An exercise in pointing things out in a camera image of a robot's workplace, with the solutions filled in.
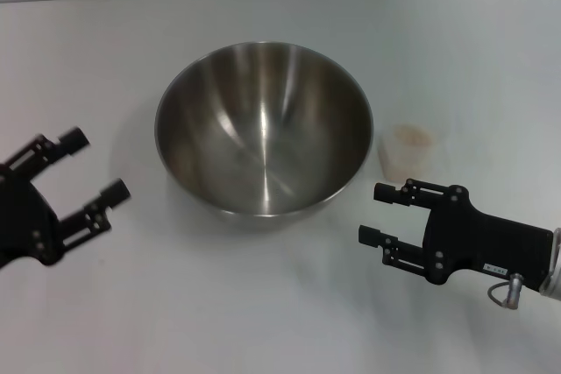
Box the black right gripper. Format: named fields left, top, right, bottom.
left=358, top=178, right=555, bottom=294

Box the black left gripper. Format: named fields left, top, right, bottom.
left=0, top=126, right=132, bottom=272

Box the stainless steel mixing bowl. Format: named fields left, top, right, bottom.
left=153, top=40, right=375, bottom=231

